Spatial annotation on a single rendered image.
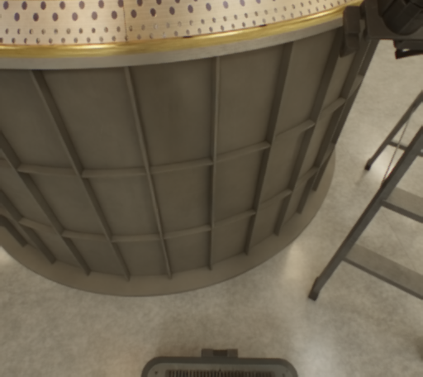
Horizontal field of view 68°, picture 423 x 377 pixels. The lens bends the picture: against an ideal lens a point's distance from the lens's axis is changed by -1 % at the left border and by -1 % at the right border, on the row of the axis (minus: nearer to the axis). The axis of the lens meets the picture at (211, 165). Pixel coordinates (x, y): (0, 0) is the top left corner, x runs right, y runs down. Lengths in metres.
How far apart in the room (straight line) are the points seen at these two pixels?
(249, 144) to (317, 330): 0.92
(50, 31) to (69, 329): 1.25
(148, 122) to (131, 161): 0.15
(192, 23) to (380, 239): 1.53
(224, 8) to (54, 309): 1.42
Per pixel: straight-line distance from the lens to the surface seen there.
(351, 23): 0.55
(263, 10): 0.76
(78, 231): 1.33
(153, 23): 0.69
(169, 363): 1.24
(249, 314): 1.56
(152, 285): 1.58
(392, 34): 0.54
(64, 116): 0.86
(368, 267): 1.43
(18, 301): 1.78
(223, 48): 0.69
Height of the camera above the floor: 1.48
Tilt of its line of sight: 48 degrees down
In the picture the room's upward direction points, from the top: 1 degrees clockwise
